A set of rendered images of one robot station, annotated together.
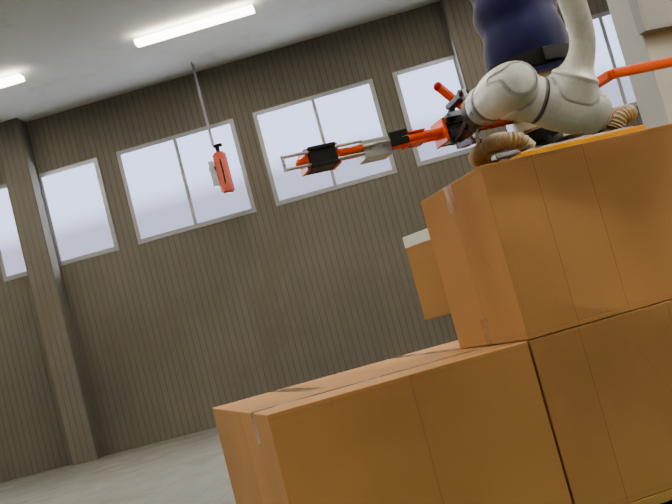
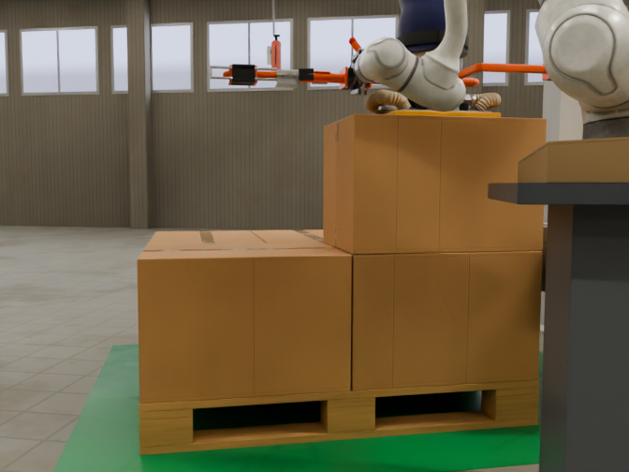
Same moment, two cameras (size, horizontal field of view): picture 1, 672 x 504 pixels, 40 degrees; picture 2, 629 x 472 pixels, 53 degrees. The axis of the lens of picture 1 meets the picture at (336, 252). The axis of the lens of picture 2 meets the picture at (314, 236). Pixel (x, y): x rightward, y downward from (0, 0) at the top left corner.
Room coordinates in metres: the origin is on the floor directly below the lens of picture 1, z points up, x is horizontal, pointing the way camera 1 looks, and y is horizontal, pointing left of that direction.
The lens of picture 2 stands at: (0.24, -0.39, 0.75)
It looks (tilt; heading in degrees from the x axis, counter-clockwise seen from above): 5 degrees down; 4
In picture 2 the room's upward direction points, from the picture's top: straight up
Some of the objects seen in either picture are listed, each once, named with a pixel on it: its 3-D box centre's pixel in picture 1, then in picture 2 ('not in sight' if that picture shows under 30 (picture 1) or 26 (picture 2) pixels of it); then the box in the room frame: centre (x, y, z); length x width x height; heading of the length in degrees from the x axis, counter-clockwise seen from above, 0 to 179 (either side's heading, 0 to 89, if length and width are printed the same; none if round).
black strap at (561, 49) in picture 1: (532, 67); (431, 44); (2.31, -0.60, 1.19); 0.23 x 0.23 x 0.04
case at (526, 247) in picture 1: (576, 237); (427, 184); (2.32, -0.59, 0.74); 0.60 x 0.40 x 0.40; 106
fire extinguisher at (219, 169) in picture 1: (219, 169); (273, 52); (10.06, 1.01, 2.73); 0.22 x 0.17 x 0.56; 85
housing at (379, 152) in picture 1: (373, 150); (286, 79); (2.20, -0.15, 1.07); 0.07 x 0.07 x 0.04; 15
